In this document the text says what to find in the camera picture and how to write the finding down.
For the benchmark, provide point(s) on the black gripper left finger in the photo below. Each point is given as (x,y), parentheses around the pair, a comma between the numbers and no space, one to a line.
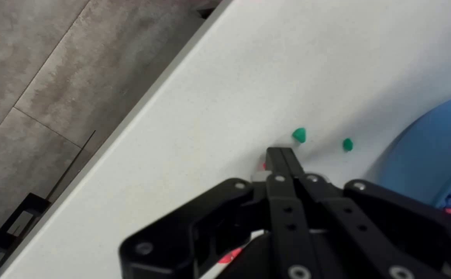
(280,218)

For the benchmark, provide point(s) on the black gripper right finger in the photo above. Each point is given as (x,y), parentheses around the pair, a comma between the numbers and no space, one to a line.
(379,233)

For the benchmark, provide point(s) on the green sweet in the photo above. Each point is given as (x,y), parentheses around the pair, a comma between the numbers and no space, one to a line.
(347,145)
(299,136)

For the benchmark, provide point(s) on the blue plastic bowl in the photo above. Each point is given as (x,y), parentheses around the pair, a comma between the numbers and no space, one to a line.
(431,150)

